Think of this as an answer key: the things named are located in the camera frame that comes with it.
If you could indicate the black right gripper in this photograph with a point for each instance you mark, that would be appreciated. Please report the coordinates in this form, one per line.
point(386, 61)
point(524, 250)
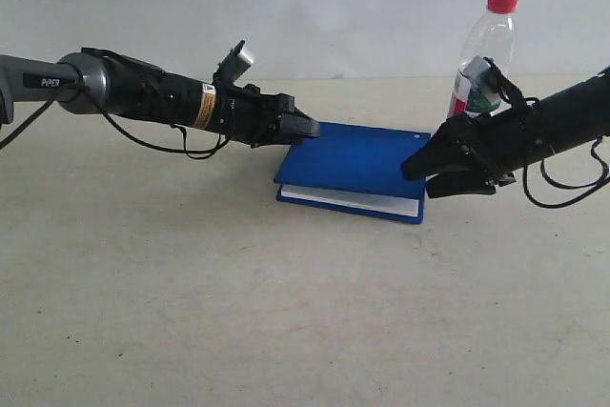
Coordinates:
point(471, 156)

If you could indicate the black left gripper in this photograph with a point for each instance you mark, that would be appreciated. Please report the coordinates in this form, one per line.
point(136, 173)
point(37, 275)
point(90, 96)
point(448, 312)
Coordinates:
point(249, 116)

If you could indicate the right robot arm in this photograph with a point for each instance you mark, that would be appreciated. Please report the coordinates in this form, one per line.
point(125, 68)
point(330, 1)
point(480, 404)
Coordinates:
point(571, 117)

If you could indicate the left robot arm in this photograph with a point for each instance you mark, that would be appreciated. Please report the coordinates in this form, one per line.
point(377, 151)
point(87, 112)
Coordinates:
point(100, 81)

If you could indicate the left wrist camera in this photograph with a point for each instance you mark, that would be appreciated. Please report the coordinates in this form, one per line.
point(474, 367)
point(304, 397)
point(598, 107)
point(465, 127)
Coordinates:
point(234, 64)

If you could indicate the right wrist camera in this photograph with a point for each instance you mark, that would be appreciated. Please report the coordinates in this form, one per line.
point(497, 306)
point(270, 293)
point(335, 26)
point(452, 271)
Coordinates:
point(484, 76)

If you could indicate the blue binder folder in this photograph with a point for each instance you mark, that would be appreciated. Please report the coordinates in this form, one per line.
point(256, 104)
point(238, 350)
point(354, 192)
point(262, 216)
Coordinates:
point(356, 170)

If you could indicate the clear plastic water bottle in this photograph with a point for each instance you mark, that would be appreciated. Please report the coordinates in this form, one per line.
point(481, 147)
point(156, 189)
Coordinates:
point(489, 46)

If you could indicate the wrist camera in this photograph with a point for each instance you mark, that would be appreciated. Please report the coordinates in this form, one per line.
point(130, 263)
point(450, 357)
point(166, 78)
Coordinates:
point(484, 76)
point(234, 64)

